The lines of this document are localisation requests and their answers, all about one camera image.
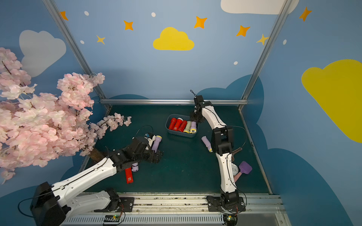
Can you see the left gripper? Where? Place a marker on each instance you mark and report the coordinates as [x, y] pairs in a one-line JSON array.
[[152, 155]]

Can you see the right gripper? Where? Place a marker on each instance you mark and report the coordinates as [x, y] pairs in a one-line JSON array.
[[195, 115]]

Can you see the pale green flashlight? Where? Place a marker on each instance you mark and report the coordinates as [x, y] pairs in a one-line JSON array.
[[187, 127]]

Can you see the purple flashlight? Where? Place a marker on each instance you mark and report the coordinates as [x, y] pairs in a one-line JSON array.
[[156, 143], [135, 167], [207, 143], [193, 128]]

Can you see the red white-headed flashlight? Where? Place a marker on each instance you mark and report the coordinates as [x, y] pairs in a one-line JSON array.
[[129, 175], [178, 123]]

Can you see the red flashlight cluster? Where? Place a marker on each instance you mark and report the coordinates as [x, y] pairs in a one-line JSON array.
[[172, 123]]

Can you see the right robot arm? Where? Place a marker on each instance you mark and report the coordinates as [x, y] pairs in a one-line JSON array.
[[222, 143]]

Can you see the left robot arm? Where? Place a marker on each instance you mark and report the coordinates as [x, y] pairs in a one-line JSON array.
[[52, 204]]

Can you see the silver tin can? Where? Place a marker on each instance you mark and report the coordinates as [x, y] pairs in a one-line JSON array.
[[235, 169]]

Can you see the left controller board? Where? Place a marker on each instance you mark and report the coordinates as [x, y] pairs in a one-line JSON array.
[[111, 220]]

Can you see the controller board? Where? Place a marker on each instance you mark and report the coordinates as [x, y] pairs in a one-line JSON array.
[[229, 220], [111, 220]]

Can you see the pink cherry blossom tree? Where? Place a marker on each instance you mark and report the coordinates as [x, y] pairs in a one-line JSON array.
[[38, 128]]

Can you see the right controller board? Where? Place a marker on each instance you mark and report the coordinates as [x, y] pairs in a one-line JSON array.
[[229, 220]]

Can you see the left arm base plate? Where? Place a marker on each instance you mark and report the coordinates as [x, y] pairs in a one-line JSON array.
[[123, 204]]

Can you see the purple pink-handled spatula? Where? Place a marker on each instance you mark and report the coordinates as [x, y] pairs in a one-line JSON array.
[[244, 168]]

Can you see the aluminium rail base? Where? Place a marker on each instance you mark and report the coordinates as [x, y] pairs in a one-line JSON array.
[[188, 209]]

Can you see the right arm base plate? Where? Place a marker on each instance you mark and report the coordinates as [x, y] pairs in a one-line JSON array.
[[225, 204]]

